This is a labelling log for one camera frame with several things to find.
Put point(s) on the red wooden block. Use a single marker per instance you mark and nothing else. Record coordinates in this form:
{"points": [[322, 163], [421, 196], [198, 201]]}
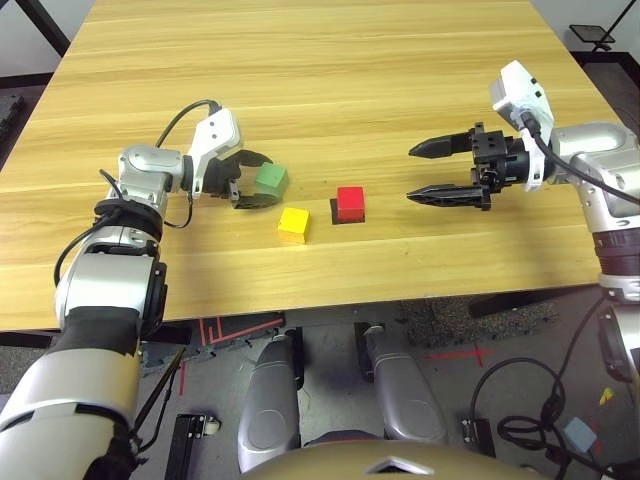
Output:
{"points": [[350, 200]]}

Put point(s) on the green wooden block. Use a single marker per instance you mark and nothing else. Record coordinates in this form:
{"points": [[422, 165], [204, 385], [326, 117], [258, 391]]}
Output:
{"points": [[271, 176]]}

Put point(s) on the black square tape marker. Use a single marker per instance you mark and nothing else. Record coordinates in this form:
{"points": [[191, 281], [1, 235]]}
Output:
{"points": [[333, 212]]}

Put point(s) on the small blue-grey box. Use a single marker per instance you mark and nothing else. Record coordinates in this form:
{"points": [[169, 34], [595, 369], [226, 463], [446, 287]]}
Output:
{"points": [[580, 434]]}

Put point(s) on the grey left robot leg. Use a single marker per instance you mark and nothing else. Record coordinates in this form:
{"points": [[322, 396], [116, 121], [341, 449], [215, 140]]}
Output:
{"points": [[270, 400]]}

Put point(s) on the small yellow scrap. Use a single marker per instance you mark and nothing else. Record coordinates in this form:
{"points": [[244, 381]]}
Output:
{"points": [[606, 396]]}

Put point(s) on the dark speckled floor mat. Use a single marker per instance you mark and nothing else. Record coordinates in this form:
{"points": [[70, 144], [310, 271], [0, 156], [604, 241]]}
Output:
{"points": [[440, 322]]}

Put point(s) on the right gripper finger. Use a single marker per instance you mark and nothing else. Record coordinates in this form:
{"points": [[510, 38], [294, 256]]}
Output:
{"points": [[445, 195], [440, 146]]}

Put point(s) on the black foam floor mat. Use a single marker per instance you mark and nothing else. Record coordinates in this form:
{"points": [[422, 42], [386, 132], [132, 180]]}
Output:
{"points": [[10, 115]]}

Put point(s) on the small black box with screws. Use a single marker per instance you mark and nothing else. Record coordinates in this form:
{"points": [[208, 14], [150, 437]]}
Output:
{"points": [[477, 437]]}

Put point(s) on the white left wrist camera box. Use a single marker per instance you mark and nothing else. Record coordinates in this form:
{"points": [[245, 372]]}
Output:
{"points": [[217, 130]]}

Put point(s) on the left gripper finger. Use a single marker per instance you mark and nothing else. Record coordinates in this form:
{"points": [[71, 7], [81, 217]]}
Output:
{"points": [[252, 202], [250, 155]]}

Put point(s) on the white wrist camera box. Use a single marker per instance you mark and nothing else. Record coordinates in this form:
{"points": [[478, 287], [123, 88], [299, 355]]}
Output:
{"points": [[217, 130], [520, 85]]}

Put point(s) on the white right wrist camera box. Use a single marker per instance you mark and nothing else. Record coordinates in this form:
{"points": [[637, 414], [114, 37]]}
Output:
{"points": [[520, 85]]}

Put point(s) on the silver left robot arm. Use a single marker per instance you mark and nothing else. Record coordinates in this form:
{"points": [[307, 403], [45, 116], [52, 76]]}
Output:
{"points": [[145, 167]]}

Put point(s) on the black diagonal metal bar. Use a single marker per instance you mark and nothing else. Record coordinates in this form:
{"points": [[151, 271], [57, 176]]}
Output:
{"points": [[47, 20]]}

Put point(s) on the grey robot leg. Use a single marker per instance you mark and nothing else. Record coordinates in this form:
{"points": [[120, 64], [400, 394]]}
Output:
{"points": [[270, 400], [405, 390]]}

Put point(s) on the grey right robot leg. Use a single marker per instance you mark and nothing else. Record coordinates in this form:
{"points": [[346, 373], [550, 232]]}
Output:
{"points": [[405, 390]]}

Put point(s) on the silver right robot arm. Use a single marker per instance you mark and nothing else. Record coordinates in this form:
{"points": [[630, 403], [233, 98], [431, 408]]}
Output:
{"points": [[595, 145]]}

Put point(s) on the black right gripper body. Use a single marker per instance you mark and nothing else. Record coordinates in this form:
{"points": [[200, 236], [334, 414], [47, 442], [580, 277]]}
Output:
{"points": [[495, 155]]}

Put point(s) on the gold robot torso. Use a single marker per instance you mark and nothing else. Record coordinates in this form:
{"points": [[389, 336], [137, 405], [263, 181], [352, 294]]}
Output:
{"points": [[325, 465]]}

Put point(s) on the yellow wooden block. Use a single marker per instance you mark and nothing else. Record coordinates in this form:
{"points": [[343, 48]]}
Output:
{"points": [[294, 219]]}

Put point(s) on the black mat with red lines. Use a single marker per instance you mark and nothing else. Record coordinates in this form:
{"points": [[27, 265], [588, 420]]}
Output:
{"points": [[240, 325]]}

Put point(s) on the black metal stand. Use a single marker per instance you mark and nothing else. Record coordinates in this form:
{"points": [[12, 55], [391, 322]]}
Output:
{"points": [[590, 34]]}

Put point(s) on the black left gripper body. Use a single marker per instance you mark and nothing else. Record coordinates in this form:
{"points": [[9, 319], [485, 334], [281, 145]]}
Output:
{"points": [[220, 177]]}

